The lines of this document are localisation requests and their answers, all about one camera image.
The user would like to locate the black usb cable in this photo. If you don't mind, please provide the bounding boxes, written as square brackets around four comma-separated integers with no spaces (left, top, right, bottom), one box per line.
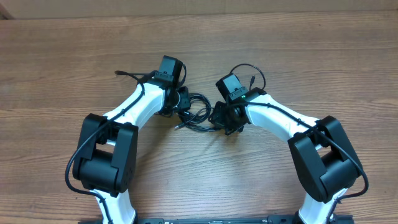
[174,92,218,133]

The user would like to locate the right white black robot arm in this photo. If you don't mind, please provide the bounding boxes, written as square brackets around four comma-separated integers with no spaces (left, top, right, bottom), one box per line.
[209,73,369,223]

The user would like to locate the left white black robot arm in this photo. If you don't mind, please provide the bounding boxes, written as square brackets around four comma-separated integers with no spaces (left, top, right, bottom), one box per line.
[65,55,190,223]

